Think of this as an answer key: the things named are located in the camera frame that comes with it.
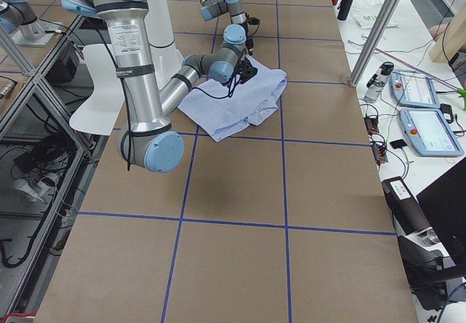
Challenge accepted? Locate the clear water bottle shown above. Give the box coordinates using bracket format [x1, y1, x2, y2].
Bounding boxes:
[363, 61, 394, 103]

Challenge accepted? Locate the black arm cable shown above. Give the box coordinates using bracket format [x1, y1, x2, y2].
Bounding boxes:
[191, 71, 243, 100]

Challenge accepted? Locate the light blue striped shirt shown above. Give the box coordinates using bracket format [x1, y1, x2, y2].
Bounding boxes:
[178, 56, 287, 142]

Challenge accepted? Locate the metal reacher grabber tool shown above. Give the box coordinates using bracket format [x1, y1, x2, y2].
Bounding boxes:
[375, 47, 465, 100]

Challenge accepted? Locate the aluminium frame post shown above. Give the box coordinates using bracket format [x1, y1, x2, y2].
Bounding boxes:
[348, 0, 400, 87]

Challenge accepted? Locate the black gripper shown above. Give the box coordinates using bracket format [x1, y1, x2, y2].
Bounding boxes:
[242, 23, 254, 55]
[238, 63, 258, 84]

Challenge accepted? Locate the blue teach pendant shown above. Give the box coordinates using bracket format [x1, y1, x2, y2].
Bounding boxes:
[399, 108, 465, 157]
[389, 70, 440, 109]

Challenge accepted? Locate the lower blue teach pendant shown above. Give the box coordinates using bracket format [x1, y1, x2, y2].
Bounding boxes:
[399, 108, 465, 157]

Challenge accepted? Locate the upper blue teach pendant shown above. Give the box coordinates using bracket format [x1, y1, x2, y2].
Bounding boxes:
[389, 70, 440, 109]

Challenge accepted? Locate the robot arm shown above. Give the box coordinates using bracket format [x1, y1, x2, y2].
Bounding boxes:
[200, 0, 261, 55]
[61, 0, 257, 173]

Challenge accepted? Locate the black monitor screen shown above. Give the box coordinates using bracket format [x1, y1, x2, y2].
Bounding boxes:
[416, 159, 466, 263]

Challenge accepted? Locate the black thermos bottle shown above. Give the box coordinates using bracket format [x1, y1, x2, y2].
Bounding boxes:
[337, 0, 353, 20]

